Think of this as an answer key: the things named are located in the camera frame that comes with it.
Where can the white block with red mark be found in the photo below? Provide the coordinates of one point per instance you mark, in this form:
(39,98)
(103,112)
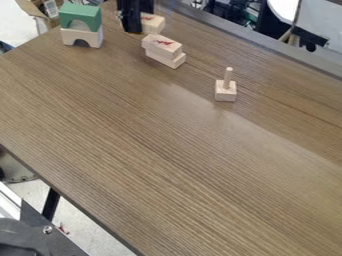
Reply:
(162,46)
(154,24)

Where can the plain white flat block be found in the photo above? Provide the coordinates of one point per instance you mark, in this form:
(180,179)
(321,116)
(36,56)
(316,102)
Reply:
(173,61)

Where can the cardboard box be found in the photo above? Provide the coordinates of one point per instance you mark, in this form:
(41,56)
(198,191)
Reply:
(39,11)

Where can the white block with peg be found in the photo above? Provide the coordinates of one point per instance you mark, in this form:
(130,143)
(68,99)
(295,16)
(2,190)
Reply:
(226,93)

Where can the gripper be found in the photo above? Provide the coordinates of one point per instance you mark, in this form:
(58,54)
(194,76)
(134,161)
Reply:
(131,16)

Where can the white arch block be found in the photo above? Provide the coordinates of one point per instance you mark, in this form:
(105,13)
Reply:
(71,35)

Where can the green arch block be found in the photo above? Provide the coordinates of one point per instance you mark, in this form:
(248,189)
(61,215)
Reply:
(82,13)

